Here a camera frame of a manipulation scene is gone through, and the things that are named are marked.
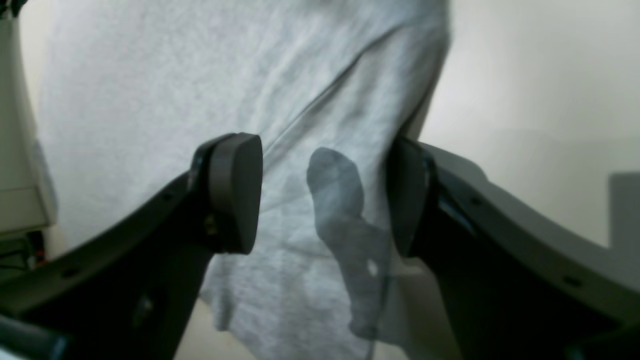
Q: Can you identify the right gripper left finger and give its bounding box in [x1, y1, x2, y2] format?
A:
[0, 133, 263, 360]

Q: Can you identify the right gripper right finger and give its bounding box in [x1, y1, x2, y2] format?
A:
[387, 137, 639, 360]

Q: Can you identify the grey T-shirt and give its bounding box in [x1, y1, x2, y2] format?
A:
[38, 0, 450, 360]

